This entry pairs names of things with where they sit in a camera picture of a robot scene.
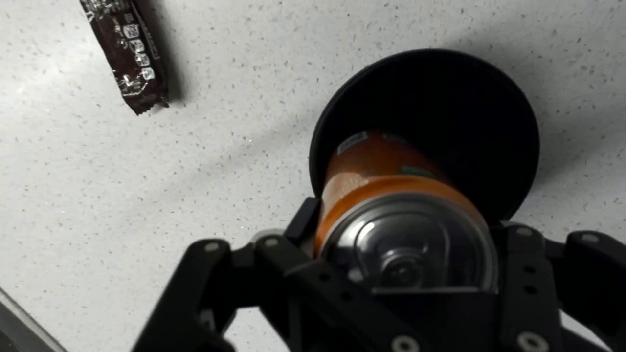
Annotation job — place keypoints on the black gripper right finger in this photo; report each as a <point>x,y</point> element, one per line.
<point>587,286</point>

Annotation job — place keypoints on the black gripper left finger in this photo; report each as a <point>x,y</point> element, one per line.
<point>196,299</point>

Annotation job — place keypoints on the small black bowl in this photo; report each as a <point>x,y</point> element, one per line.
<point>470,110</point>

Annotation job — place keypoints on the stainless steel double sink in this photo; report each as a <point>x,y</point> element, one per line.
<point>20,329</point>

